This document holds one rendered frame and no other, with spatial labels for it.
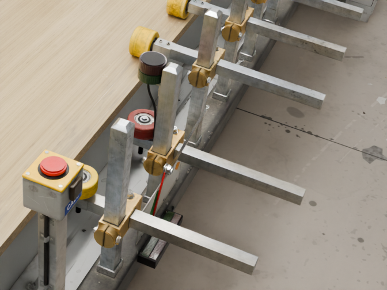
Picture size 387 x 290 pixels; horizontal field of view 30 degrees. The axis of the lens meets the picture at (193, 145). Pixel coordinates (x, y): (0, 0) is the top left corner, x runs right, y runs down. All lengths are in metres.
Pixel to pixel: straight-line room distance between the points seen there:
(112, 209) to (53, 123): 0.31
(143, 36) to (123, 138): 0.58
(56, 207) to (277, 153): 2.10
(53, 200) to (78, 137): 0.57
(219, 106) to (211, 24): 0.45
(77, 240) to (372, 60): 2.45
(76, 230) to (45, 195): 0.73
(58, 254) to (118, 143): 0.26
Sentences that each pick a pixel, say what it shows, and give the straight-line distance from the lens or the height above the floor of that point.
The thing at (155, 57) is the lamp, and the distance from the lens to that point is 1.58.
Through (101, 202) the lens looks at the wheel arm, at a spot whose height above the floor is 0.86.
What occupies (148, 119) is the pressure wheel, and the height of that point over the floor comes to 0.90.
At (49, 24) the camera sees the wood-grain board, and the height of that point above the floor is 0.90.
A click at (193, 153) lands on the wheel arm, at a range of 1.73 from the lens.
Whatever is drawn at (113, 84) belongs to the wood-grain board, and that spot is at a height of 0.90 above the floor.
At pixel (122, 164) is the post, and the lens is 1.41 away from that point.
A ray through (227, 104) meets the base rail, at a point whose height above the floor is 0.70.
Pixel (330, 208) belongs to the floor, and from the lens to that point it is 2.97.
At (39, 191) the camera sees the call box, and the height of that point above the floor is 1.20.
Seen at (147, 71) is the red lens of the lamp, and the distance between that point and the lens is 1.56.
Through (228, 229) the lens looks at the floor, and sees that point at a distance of 2.76.
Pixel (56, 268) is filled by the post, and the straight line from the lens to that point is 1.27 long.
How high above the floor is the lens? 1.99
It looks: 40 degrees down
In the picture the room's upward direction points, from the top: 10 degrees clockwise
